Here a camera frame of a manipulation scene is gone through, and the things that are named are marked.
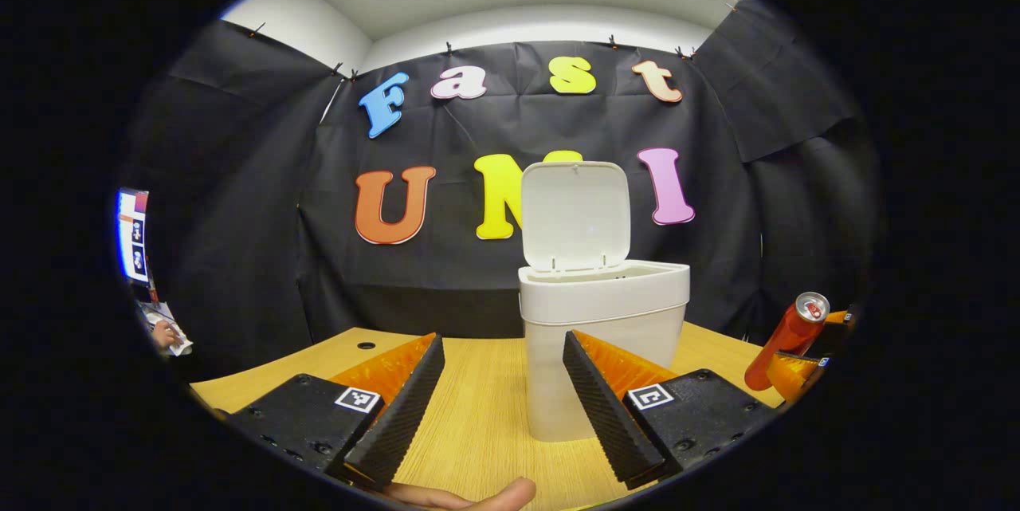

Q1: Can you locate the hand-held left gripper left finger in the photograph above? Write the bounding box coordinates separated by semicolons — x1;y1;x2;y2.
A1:
227;333;445;488

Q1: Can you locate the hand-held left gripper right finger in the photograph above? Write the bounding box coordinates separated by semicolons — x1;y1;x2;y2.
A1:
563;330;778;490

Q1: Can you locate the red pop can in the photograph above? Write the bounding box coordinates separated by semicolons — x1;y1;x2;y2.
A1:
744;292;830;392

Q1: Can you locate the white desktop garbage bin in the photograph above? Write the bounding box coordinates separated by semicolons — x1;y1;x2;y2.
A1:
518;161;691;442

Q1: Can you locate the wooden desktop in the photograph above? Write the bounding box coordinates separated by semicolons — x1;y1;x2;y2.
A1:
190;321;786;511

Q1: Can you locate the black backdrop cloth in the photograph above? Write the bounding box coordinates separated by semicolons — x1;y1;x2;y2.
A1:
120;0;881;384

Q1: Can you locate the computer monitor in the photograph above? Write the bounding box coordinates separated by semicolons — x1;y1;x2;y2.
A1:
117;189;150;285

